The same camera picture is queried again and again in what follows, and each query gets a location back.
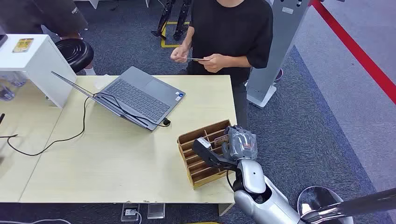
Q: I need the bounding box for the grey kiosk stand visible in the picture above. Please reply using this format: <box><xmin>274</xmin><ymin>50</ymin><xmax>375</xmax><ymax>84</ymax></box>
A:
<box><xmin>246</xmin><ymin>0</ymin><xmax>311</xmax><ymax>109</ymax></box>

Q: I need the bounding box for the black humanoid robot leg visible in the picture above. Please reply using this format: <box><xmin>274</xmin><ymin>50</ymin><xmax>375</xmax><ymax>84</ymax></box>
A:
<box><xmin>173</xmin><ymin>0</ymin><xmax>192</xmax><ymax>42</ymax></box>
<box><xmin>151</xmin><ymin>0</ymin><xmax>177</xmax><ymax>40</ymax></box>

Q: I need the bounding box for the clear plastic wrapper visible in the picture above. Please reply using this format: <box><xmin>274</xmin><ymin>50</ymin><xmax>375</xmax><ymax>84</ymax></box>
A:
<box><xmin>93</xmin><ymin>74</ymin><xmax>111</xmax><ymax>90</ymax></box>

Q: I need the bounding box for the yellow patterned card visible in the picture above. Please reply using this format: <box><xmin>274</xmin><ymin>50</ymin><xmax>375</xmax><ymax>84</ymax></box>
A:
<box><xmin>12</xmin><ymin>38</ymin><xmax>35</xmax><ymax>54</ymax></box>

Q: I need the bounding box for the person's left hand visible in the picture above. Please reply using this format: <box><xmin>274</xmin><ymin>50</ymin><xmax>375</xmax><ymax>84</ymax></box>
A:
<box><xmin>204</xmin><ymin>53</ymin><xmax>228</xmax><ymax>74</ymax></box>

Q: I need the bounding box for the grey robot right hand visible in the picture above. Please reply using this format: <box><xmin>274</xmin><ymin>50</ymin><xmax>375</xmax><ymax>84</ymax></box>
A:
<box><xmin>221</xmin><ymin>125</ymin><xmax>258</xmax><ymax>161</ymax></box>

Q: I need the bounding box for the wooden card organizer box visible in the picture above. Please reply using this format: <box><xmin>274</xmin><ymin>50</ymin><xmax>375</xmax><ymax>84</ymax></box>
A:
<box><xmin>177</xmin><ymin>119</ymin><xmax>237</xmax><ymax>190</ymax></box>

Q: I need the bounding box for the grey laptop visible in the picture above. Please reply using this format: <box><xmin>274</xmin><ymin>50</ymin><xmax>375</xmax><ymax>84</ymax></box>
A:
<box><xmin>51</xmin><ymin>66</ymin><xmax>186</xmax><ymax>132</ymax></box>

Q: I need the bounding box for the metal floor socket cover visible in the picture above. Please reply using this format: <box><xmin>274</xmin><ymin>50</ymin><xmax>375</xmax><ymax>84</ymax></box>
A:
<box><xmin>147</xmin><ymin>203</ymin><xmax>166</xmax><ymax>220</ymax></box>

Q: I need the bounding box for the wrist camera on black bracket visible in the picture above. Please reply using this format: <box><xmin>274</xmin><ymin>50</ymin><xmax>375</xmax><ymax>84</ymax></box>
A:
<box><xmin>191</xmin><ymin>137</ymin><xmax>239</xmax><ymax>171</ymax></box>

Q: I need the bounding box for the thin card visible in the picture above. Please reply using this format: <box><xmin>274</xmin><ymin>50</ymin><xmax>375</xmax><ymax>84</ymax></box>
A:
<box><xmin>177</xmin><ymin>56</ymin><xmax>211</xmax><ymax>62</ymax></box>

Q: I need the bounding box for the red floor tape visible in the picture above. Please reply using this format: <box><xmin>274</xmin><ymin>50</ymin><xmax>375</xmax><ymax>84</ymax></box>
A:
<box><xmin>309</xmin><ymin>0</ymin><xmax>396</xmax><ymax>105</ymax></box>

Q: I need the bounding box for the black cable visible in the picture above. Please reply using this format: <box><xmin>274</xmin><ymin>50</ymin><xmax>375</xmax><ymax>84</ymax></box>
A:
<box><xmin>0</xmin><ymin>92</ymin><xmax>171</xmax><ymax>157</ymax></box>

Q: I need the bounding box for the person's right hand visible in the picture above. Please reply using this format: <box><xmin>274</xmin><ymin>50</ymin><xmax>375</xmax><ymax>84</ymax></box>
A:
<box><xmin>170</xmin><ymin>45</ymin><xmax>190</xmax><ymax>63</ymax></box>

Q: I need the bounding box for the black round stool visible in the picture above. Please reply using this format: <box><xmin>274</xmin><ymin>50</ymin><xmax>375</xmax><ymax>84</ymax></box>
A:
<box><xmin>55</xmin><ymin>38</ymin><xmax>95</xmax><ymax>74</ymax></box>

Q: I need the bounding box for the yellow floor tape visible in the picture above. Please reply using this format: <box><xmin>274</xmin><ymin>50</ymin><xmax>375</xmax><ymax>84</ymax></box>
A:
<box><xmin>160</xmin><ymin>21</ymin><xmax>190</xmax><ymax>49</ymax></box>

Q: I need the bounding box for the dark metal bar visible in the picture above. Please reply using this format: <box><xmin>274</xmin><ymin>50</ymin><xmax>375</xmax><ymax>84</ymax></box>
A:
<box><xmin>301</xmin><ymin>188</ymin><xmax>396</xmax><ymax>224</ymax></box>

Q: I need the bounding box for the floor socket box with plug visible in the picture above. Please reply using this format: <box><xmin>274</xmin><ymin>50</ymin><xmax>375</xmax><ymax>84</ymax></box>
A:
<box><xmin>120</xmin><ymin>203</ymin><xmax>141</xmax><ymax>222</ymax></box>

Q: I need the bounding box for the white cabinet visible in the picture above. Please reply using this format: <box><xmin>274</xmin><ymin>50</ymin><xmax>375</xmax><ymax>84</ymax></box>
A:
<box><xmin>0</xmin><ymin>34</ymin><xmax>78</xmax><ymax>109</ymax></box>

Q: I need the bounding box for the person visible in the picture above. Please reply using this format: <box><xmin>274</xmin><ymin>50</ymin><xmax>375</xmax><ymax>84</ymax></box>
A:
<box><xmin>0</xmin><ymin>0</ymin><xmax>97</xmax><ymax>77</ymax></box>
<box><xmin>170</xmin><ymin>0</ymin><xmax>275</xmax><ymax>131</ymax></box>

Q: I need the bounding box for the clear plastic bottle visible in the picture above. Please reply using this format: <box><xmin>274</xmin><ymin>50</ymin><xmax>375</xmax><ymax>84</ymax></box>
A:
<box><xmin>0</xmin><ymin>84</ymin><xmax>15</xmax><ymax>102</ymax></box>
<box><xmin>5</xmin><ymin>71</ymin><xmax>27</xmax><ymax>87</ymax></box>

